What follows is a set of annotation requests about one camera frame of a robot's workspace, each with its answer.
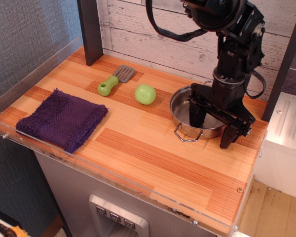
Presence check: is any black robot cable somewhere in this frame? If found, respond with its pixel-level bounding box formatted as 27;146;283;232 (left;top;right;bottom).
145;0;209;42

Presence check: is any dark right shelf post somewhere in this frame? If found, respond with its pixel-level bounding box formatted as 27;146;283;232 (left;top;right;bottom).
262;24;296;122

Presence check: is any yellow object at corner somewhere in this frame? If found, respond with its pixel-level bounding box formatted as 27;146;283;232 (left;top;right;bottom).
3;226;29;237

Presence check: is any dark left shelf post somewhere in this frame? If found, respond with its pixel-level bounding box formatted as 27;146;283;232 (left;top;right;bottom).
77;0;103;66

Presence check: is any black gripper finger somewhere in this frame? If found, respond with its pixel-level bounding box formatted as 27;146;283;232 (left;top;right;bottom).
189;99;207;128
220;124;244;149

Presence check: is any dark shelf post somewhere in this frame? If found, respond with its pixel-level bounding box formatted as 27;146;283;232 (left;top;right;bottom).
262;24;296;122
77;0;103;66

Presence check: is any stainless steel pot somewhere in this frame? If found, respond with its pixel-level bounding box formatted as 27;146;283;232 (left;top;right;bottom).
169;85;226;142

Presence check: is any clear acrylic guard rail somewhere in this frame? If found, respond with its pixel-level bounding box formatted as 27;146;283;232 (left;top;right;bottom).
0;48;267;237

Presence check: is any silver dispenser panel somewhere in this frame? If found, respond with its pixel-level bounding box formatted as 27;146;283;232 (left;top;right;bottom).
89;194;149;237

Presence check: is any purple cloth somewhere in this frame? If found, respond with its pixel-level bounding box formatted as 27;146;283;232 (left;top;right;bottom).
16;89;108;154

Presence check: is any white toy sink unit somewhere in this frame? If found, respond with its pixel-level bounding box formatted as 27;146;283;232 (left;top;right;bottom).
254;93;296;197

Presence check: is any green toy apple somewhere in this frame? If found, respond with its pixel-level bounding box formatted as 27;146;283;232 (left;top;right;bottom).
135;84;156;105

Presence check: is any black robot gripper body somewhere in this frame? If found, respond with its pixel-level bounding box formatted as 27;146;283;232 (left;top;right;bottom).
188;74;256;137

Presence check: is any green handled grey spatula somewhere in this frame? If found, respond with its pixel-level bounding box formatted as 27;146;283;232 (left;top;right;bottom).
97;65;135;96

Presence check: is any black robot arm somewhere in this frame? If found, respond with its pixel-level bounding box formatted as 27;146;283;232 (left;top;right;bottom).
184;0;266;149

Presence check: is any grey toy fridge cabinet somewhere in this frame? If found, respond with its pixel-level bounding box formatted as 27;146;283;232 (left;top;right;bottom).
35;152;213;237

